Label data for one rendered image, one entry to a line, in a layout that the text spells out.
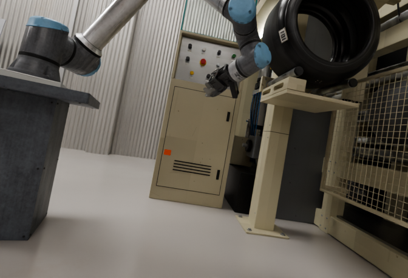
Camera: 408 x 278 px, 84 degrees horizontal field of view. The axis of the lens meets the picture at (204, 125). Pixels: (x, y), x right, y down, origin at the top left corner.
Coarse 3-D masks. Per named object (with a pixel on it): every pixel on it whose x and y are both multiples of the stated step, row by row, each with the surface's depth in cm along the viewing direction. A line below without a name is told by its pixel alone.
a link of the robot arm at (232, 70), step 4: (232, 64) 95; (228, 68) 97; (232, 68) 95; (232, 72) 95; (236, 72) 94; (232, 76) 96; (236, 76) 95; (240, 76) 95; (236, 80) 97; (240, 80) 97
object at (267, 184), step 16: (304, 16) 147; (304, 32) 147; (272, 112) 145; (288, 112) 145; (272, 128) 143; (288, 128) 144; (272, 144) 143; (272, 160) 143; (256, 176) 152; (272, 176) 143; (256, 192) 147; (272, 192) 142; (256, 208) 142; (272, 208) 142; (256, 224) 141; (272, 224) 142
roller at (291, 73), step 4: (296, 68) 107; (300, 68) 107; (288, 72) 113; (292, 72) 109; (296, 72) 107; (300, 72) 107; (280, 76) 122; (284, 76) 118; (288, 76) 114; (292, 76) 111; (296, 76) 110; (272, 80) 134; (276, 80) 127; (280, 80) 123; (268, 84) 139; (272, 84) 134
